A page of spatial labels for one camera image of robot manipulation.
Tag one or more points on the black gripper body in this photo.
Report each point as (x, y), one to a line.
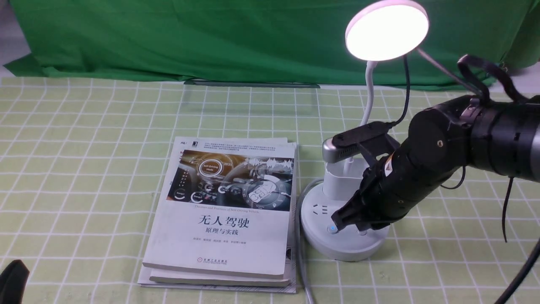
(395, 184)

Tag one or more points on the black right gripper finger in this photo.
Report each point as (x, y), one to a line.
(364, 224)

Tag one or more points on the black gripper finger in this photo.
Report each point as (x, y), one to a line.
(348, 214)

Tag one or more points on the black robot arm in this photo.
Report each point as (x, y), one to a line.
(498, 137)

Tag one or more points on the white desk lamp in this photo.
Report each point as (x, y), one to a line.
(384, 30)

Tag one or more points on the top self-driving textbook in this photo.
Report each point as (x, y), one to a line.
(223, 207)

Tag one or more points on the green backdrop cloth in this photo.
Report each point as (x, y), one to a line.
(263, 41)

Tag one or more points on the middle paperback book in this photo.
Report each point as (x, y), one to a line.
(236, 279)

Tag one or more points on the bottom white paperback book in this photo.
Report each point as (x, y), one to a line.
(291, 253)

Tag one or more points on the green checked tablecloth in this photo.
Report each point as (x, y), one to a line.
(83, 160)

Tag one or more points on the black object at corner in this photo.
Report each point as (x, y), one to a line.
(13, 281)

